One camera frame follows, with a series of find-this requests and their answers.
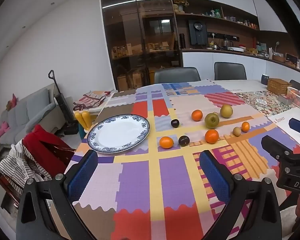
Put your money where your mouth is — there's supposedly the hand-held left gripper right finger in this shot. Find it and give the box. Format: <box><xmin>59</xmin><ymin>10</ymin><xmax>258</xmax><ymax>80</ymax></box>
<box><xmin>199</xmin><ymin>150</ymin><xmax>282</xmax><ymax>240</ymax></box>

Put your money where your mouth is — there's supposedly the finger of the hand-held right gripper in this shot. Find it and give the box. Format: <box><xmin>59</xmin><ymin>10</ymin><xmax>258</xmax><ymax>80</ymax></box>
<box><xmin>261</xmin><ymin>135</ymin><xmax>294</xmax><ymax>162</ymax></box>
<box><xmin>288</xmin><ymin>118</ymin><xmax>300</xmax><ymax>137</ymax></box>

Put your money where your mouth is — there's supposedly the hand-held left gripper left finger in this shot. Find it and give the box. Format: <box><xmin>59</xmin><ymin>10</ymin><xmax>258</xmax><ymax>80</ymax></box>
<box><xmin>16</xmin><ymin>150</ymin><xmax>99</xmax><ymax>240</ymax></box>

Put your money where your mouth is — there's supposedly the blue rimmed white plate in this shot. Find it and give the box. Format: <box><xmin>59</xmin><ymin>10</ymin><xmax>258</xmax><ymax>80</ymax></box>
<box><xmin>87</xmin><ymin>114</ymin><xmax>150</xmax><ymax>153</ymax></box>

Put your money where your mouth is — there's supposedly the green pear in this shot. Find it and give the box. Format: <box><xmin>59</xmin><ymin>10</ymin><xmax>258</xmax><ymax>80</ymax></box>
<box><xmin>204</xmin><ymin>113</ymin><xmax>220</xmax><ymax>129</ymax></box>

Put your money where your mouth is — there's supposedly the yellow pear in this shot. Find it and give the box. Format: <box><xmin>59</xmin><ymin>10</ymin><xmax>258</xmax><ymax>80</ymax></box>
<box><xmin>220</xmin><ymin>104</ymin><xmax>233</xmax><ymax>118</ymax></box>

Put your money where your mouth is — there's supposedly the small grey box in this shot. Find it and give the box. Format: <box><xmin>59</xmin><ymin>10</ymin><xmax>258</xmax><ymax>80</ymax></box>
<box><xmin>278</xmin><ymin>94</ymin><xmax>294</xmax><ymax>105</ymax></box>

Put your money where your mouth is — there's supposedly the red jacket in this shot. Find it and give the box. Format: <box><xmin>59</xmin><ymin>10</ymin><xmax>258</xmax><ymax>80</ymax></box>
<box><xmin>22</xmin><ymin>124</ymin><xmax>77</xmax><ymax>178</ymax></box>

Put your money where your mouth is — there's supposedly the patterned table mat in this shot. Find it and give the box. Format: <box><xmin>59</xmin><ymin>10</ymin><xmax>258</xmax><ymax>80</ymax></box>
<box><xmin>234</xmin><ymin>90</ymin><xmax>300</xmax><ymax>117</ymax></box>

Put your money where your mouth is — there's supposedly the wicker basket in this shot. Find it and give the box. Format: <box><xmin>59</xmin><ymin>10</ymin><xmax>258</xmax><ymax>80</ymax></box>
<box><xmin>267</xmin><ymin>78</ymin><xmax>292</xmax><ymax>95</ymax></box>

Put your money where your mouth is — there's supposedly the yellow children's chair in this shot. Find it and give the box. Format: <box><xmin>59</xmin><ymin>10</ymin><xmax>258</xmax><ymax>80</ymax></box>
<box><xmin>74</xmin><ymin>111</ymin><xmax>95</xmax><ymax>139</ymax></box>

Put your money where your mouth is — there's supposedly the colourful patchwork tablecloth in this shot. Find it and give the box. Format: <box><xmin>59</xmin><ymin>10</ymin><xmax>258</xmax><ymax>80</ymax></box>
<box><xmin>64</xmin><ymin>79</ymin><xmax>300</xmax><ymax>240</ymax></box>

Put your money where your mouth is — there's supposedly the striped grey cloth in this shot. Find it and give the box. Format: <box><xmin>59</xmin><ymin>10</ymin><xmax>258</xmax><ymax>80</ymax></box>
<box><xmin>0</xmin><ymin>140</ymin><xmax>52</xmax><ymax>189</ymax></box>

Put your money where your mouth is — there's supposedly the white children's table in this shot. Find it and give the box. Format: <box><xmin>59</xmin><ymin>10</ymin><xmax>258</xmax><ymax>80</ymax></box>
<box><xmin>74</xmin><ymin>91</ymin><xmax>120</xmax><ymax>120</ymax></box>

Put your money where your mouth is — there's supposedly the black upright vacuum cleaner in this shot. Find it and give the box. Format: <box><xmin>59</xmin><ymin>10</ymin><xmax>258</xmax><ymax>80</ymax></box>
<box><xmin>48</xmin><ymin>70</ymin><xmax>79</xmax><ymax>135</ymax></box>

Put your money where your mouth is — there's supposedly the striped red apron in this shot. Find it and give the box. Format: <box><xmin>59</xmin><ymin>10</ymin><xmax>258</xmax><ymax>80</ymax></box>
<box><xmin>73</xmin><ymin>90</ymin><xmax>115</xmax><ymax>111</ymax></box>

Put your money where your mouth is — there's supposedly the grey sofa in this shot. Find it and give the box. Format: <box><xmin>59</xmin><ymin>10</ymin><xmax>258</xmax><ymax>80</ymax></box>
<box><xmin>0</xmin><ymin>84</ymin><xmax>74</xmax><ymax>155</ymax></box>

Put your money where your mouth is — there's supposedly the pink plush toy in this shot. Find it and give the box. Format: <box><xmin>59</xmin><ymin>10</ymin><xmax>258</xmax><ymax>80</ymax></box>
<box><xmin>0</xmin><ymin>121</ymin><xmax>11</xmax><ymax>144</ymax></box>

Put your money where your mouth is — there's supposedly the red plush toy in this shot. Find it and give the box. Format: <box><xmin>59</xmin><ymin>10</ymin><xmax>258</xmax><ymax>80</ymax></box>
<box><xmin>6</xmin><ymin>94</ymin><xmax>18</xmax><ymax>111</ymax></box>

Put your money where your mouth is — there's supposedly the black water dispenser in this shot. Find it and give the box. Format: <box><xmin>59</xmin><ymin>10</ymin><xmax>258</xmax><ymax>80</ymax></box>
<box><xmin>188</xmin><ymin>19</ymin><xmax>208</xmax><ymax>46</ymax></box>

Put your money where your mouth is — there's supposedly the dark glass cabinet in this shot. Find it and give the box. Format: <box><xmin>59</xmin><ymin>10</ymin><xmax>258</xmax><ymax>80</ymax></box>
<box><xmin>99</xmin><ymin>0</ymin><xmax>183</xmax><ymax>92</ymax></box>

